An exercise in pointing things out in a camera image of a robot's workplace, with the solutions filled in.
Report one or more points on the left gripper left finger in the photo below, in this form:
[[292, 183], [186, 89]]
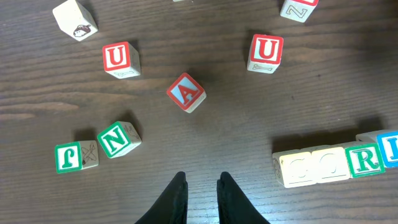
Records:
[[171, 206]]

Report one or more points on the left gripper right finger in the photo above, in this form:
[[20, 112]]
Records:
[[233, 205]]

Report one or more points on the yellow C block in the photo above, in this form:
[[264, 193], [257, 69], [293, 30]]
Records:
[[293, 168]]

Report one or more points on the yellow O block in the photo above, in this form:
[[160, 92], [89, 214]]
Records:
[[330, 164]]

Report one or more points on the green R block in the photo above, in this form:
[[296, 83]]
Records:
[[364, 159]]

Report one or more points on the blue L block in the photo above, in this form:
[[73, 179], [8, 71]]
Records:
[[387, 142]]

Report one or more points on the green N block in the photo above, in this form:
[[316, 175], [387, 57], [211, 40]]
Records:
[[119, 139]]

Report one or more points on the green J block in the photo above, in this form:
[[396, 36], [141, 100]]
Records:
[[75, 156]]

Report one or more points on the red A block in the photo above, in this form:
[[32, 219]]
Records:
[[186, 93]]

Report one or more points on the red U block left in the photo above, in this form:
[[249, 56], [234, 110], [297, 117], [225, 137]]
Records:
[[121, 60]]

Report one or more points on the red u block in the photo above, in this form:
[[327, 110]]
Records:
[[265, 53], [121, 60]]

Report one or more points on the red U block centre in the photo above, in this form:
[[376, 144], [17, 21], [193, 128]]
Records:
[[265, 53]]

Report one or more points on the red I block centre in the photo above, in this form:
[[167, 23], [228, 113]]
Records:
[[298, 10]]

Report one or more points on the yellow block far left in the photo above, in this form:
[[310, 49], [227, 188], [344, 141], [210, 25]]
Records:
[[75, 20]]

